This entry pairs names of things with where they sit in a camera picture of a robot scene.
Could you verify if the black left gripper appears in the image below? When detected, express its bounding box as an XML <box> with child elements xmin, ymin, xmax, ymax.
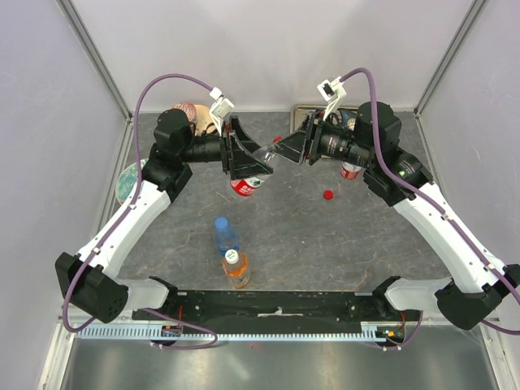
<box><xmin>180</xmin><ymin>116</ymin><xmax>274</xmax><ymax>180</ymax></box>

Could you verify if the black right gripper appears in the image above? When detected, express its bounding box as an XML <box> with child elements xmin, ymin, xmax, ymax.
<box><xmin>270</xmin><ymin>106</ymin><xmax>377</xmax><ymax>168</ymax></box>

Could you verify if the clear bottle red cap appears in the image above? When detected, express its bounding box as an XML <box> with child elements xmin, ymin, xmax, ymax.
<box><xmin>229</xmin><ymin>136</ymin><xmax>285</xmax><ymax>199</ymax></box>

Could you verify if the clear bottle red label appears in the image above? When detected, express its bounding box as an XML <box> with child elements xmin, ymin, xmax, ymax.
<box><xmin>340</xmin><ymin>162</ymin><xmax>362</xmax><ymax>180</ymax></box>

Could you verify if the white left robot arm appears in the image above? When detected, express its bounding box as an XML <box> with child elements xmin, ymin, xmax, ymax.
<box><xmin>54</xmin><ymin>109</ymin><xmax>274</xmax><ymax>323</ymax></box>

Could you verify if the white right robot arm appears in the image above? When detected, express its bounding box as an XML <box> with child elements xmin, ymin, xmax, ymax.
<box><xmin>275</xmin><ymin>102</ymin><xmax>519</xmax><ymax>330</ymax></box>

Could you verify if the blue water bottle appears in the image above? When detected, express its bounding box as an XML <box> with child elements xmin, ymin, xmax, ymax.
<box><xmin>214</xmin><ymin>217</ymin><xmax>240</xmax><ymax>256</ymax></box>

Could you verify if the orange drink bottle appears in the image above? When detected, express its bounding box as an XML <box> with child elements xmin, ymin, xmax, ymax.
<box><xmin>222</xmin><ymin>249</ymin><xmax>250</xmax><ymax>288</ymax></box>

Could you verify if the silver metal tray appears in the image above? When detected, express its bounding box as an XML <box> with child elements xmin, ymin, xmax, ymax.
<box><xmin>289</xmin><ymin>105</ymin><xmax>358</xmax><ymax>134</ymax></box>

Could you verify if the beige floral plate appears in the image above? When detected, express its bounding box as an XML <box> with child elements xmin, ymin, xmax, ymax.
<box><xmin>194</xmin><ymin>104</ymin><xmax>217</xmax><ymax>137</ymax></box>

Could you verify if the blue star-shaped dish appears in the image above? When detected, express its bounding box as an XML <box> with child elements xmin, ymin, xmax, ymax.
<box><xmin>338</xmin><ymin>108</ymin><xmax>357</xmax><ymax>131</ymax></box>

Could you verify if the red patterned bowl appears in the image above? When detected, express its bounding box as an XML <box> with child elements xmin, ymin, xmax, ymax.
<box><xmin>171</xmin><ymin>102</ymin><xmax>197</xmax><ymax>123</ymax></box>

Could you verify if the teal red floral plate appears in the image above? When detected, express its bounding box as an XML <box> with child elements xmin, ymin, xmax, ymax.
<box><xmin>115</xmin><ymin>162</ymin><xmax>137</xmax><ymax>205</ymax></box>

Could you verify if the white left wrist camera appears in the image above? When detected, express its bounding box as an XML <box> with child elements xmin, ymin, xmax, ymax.
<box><xmin>209</xmin><ymin>87</ymin><xmax>235</xmax><ymax>135</ymax></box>

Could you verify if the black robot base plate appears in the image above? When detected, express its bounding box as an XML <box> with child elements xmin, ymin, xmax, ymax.
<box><xmin>158</xmin><ymin>290</ymin><xmax>419</xmax><ymax>333</ymax></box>

